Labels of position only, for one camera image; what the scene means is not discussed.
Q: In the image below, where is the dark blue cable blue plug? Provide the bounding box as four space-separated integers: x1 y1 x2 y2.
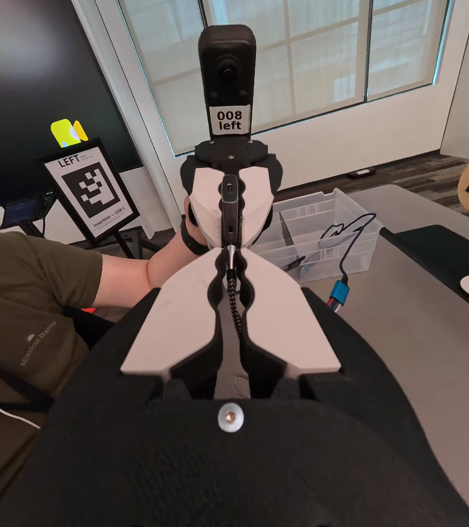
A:
321 212 379 315

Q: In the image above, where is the black white braided cable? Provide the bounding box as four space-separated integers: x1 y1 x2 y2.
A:
221 243 255 399

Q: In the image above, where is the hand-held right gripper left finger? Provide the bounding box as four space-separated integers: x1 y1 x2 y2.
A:
120 247 224 399

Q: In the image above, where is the person's left hand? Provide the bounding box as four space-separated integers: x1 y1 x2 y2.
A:
182 196 202 231

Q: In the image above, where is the black clear-bin divider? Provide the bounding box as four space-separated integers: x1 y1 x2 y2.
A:
279 212 297 248

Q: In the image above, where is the black framed marker sign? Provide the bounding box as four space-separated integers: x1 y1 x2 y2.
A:
35 138 161 260

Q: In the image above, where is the black desk mat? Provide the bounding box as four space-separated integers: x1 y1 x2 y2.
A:
380 224 469 318

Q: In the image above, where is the person's left forearm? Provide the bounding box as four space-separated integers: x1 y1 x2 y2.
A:
100 235 218 307

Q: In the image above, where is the large black screen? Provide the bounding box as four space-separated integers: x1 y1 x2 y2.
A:
0 0 144 215

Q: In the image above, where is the grey usb hub with cable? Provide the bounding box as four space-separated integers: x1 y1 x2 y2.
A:
219 174 244 248

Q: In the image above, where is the person in olive shirt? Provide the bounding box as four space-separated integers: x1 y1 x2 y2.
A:
0 231 113 527

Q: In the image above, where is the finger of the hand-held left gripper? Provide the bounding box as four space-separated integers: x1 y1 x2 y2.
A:
188 166 224 249
239 166 275 248

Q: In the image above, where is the small monitor on tripod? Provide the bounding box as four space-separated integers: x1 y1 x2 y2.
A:
0 191 58 239

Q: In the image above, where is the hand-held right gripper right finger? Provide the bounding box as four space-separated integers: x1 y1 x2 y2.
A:
238 248 342 399

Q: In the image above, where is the white framed window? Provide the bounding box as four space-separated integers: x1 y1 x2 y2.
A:
94 0 469 157

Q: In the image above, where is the thin white cord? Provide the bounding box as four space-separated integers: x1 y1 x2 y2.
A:
0 355 41 430

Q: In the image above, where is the black wristband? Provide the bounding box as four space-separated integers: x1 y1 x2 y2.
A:
180 214 210 256

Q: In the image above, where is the clear plastic bin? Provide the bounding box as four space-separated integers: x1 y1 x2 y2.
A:
255 187 384 284

